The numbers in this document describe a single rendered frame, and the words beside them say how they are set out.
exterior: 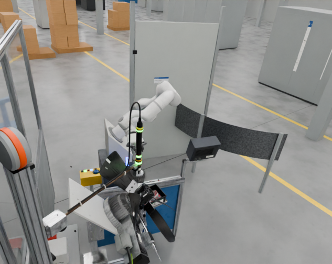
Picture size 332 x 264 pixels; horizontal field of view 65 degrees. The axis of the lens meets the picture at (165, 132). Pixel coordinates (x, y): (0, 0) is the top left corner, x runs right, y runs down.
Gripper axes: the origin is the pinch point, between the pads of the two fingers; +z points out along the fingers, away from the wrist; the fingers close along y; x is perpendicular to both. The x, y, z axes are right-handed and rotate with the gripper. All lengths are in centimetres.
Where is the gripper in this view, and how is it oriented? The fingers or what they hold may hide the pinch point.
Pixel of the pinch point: (138, 149)
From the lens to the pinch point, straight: 165.9
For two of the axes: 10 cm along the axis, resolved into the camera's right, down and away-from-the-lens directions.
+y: -9.4, 1.1, -3.3
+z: 3.3, 5.1, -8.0
